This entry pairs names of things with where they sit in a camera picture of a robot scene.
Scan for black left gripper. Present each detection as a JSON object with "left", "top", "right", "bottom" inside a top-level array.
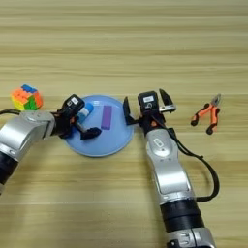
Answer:
[{"left": 51, "top": 108, "right": 103, "bottom": 140}]

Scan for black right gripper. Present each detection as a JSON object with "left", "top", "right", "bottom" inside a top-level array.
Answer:
[{"left": 122, "top": 88, "right": 178, "bottom": 137}]

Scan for blue glue stick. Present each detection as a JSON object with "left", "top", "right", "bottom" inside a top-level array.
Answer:
[{"left": 77, "top": 102, "right": 95, "bottom": 124}]

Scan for multicolour puzzle cube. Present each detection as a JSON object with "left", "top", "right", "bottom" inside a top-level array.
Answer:
[{"left": 10, "top": 83, "right": 45, "bottom": 112}]

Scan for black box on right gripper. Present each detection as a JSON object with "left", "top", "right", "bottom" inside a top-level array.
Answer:
[{"left": 138, "top": 90, "right": 160, "bottom": 115}]

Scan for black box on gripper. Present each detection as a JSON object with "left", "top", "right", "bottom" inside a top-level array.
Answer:
[
  {"left": 138, "top": 90, "right": 160, "bottom": 115},
  {"left": 61, "top": 93, "right": 86, "bottom": 117}
]

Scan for light blue round plate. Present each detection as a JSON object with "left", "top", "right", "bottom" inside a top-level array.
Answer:
[{"left": 62, "top": 94, "right": 135, "bottom": 158}]

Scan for purple rectangular block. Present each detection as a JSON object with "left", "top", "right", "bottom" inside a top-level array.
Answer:
[{"left": 100, "top": 105, "right": 113, "bottom": 131}]

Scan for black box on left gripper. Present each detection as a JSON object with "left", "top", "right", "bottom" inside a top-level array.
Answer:
[{"left": 61, "top": 93, "right": 86, "bottom": 117}]

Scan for orange handled pliers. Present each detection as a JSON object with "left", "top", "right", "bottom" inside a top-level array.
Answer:
[{"left": 190, "top": 93, "right": 223, "bottom": 136}]

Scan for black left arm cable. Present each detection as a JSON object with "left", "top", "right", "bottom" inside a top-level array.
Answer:
[{"left": 0, "top": 108, "right": 22, "bottom": 116}]

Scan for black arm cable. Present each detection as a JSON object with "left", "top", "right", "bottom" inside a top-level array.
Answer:
[
  {"left": 0, "top": 108, "right": 22, "bottom": 116},
  {"left": 161, "top": 124, "right": 221, "bottom": 202}
]

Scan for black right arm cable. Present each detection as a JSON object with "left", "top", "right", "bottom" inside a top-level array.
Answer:
[{"left": 161, "top": 124, "right": 221, "bottom": 202}]

